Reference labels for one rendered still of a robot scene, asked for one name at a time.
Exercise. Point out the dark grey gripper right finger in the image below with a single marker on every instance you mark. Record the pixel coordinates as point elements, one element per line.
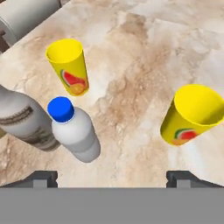
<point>182,178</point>

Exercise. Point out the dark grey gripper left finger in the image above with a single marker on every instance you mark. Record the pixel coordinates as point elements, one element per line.
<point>40,178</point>

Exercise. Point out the grey can with dark print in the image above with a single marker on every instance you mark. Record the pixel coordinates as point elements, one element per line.
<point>23,122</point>

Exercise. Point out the white bottle with blue cap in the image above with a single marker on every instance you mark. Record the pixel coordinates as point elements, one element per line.
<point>75,131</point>

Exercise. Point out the yellow cup with fruit print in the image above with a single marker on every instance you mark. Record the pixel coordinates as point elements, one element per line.
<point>192,113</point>
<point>71,68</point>

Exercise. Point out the pale grey cylindrical stool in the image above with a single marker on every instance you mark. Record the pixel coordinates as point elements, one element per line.
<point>23,14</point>

